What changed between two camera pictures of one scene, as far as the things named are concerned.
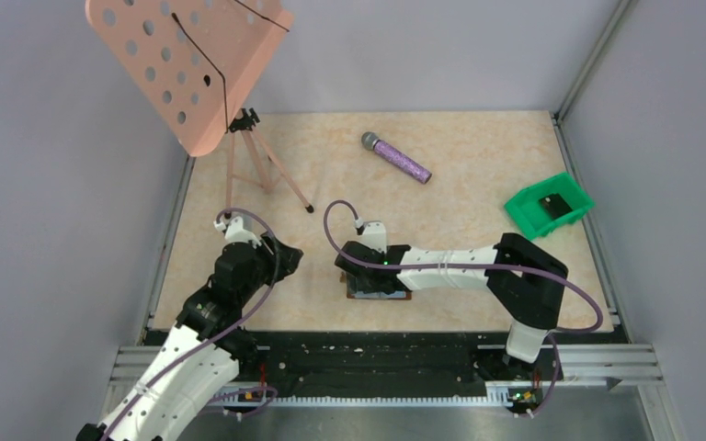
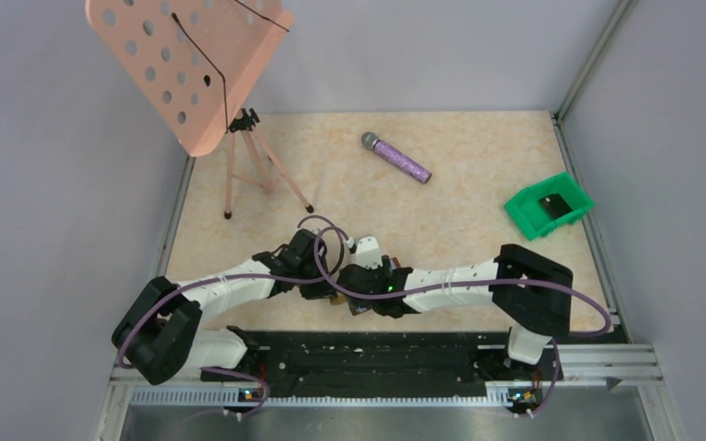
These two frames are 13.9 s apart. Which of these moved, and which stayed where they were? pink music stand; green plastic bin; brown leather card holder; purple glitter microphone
Moved: brown leather card holder
Stayed: purple glitter microphone; green plastic bin; pink music stand
